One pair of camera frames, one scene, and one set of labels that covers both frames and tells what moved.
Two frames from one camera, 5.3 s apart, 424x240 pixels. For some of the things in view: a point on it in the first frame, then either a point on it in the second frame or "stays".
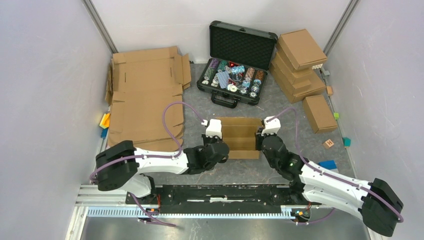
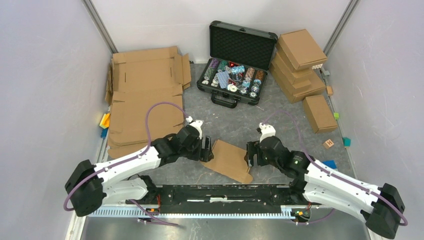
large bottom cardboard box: (296, 93) stays
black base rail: (222, 199) stays
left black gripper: (206, 138) → (205, 154)
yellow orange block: (105, 121) stays
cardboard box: (239, 133) → (229, 160)
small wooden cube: (329, 90) stays
